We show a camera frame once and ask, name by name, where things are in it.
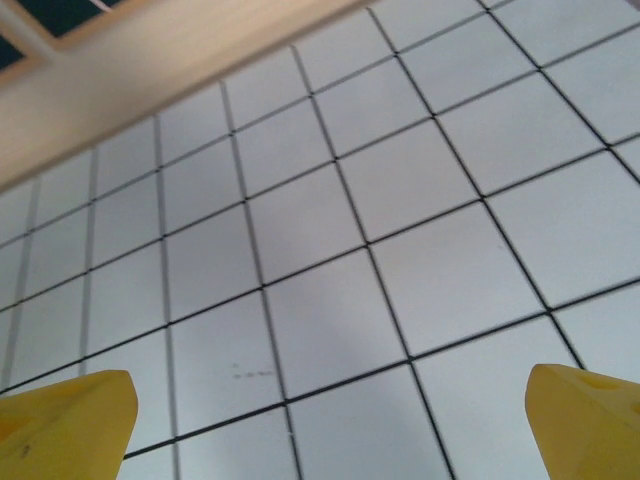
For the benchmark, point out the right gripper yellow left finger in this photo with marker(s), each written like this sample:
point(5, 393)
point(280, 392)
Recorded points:
point(60, 430)

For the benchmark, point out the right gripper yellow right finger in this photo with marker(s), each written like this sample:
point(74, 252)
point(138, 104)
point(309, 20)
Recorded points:
point(590, 430)

